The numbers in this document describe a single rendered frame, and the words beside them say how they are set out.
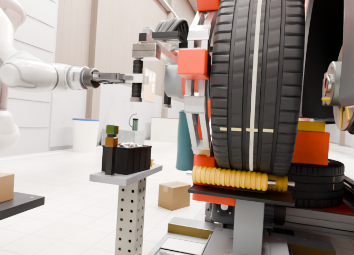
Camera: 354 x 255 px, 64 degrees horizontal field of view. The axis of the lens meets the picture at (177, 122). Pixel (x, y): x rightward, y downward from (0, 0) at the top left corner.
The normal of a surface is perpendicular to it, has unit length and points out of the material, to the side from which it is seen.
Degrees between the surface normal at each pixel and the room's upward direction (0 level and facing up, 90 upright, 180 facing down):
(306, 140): 90
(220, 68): 92
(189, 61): 90
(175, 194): 90
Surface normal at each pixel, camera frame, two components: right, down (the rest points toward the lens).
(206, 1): -0.27, 0.56
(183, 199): 0.73, 0.04
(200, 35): -0.29, -0.01
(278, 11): -0.23, -0.45
